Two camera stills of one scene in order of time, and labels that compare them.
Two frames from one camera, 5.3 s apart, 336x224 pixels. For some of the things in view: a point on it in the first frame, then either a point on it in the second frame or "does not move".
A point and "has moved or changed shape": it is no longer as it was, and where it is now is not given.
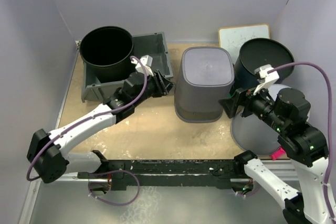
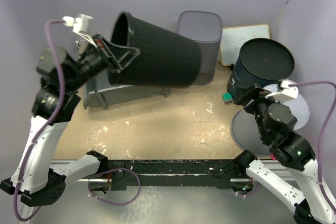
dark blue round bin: x=255 y=53 does not move
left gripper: x=163 y=86 → x=115 y=57
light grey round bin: x=253 y=134 does not move
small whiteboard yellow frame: x=232 y=38 does not move
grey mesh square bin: x=205 y=79 → x=205 y=28
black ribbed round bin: x=108 y=51 has moved or changed shape
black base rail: x=127 y=173 does not move
